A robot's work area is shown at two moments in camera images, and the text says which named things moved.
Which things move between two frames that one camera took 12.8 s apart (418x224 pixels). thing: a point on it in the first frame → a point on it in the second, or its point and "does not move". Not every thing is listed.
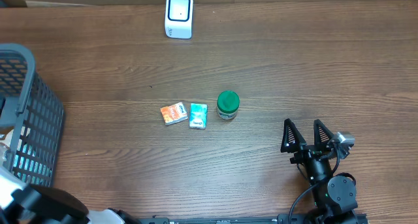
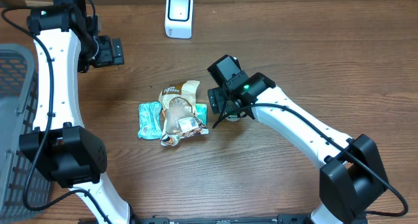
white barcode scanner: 179,16 does not move
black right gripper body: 308,152 → 218,99
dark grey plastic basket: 31,114 does not move
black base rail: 281,219 does not move
